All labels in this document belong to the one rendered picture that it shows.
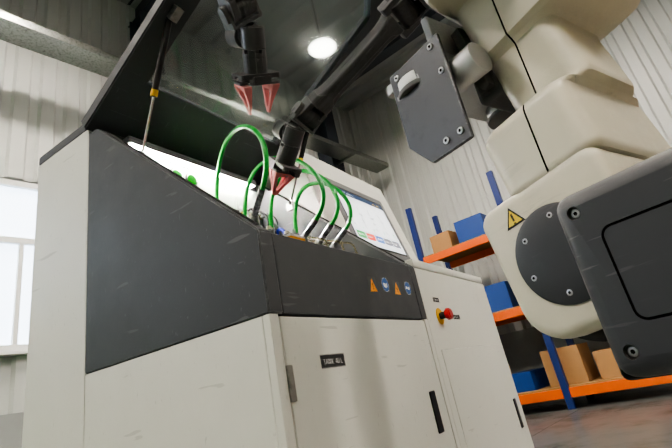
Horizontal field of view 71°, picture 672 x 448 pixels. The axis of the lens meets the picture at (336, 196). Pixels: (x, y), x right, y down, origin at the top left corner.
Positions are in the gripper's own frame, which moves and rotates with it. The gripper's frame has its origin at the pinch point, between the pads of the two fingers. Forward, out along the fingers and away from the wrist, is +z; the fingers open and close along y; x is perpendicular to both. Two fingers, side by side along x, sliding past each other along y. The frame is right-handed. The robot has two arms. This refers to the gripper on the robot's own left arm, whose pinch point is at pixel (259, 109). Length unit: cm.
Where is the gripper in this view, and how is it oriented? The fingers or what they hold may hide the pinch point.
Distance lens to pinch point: 120.5
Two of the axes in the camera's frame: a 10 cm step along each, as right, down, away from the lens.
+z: 0.2, 9.2, 3.8
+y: -8.5, 2.2, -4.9
